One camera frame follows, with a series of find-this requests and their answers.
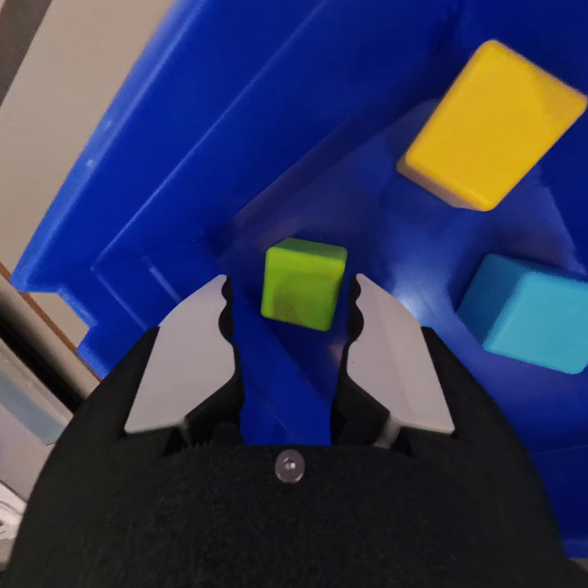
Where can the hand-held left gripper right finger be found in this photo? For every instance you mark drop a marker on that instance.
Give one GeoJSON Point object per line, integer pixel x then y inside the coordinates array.
{"type": "Point", "coordinates": [399, 367]}

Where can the light blue cube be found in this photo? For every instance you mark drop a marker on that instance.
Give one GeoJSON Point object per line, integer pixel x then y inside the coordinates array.
{"type": "Point", "coordinates": [528, 317]}

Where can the green cube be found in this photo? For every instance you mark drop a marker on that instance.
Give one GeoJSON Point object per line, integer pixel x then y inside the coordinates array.
{"type": "Point", "coordinates": [301, 285]}

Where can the yellow cube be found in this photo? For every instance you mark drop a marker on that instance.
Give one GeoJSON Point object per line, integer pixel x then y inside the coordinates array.
{"type": "Point", "coordinates": [491, 128]}

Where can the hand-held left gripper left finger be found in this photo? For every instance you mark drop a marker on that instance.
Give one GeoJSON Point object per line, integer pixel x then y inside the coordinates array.
{"type": "Point", "coordinates": [183, 367]}

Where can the blue plastic bin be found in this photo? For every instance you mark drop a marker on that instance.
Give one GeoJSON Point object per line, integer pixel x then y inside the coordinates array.
{"type": "Point", "coordinates": [229, 115]}

